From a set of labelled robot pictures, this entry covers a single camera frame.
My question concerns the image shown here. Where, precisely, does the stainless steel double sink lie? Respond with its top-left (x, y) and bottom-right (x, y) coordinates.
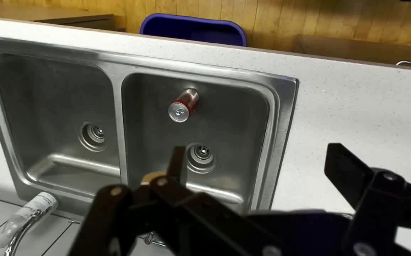
top-left (0, 38), bottom-right (299, 213)

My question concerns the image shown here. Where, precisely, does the chrome sink faucet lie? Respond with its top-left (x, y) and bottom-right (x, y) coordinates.
top-left (0, 192), bottom-right (59, 256)

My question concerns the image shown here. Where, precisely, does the red soda can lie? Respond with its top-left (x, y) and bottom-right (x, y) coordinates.
top-left (168, 88), bottom-right (199, 124)

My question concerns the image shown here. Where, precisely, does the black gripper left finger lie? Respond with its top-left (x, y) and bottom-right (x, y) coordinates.
top-left (67, 146), bottom-right (262, 256)

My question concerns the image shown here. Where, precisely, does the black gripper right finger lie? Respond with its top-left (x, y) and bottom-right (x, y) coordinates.
top-left (325, 142), bottom-right (411, 256)

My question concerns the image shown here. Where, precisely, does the blue plastic chair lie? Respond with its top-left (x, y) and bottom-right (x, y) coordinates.
top-left (140, 13), bottom-right (248, 47)

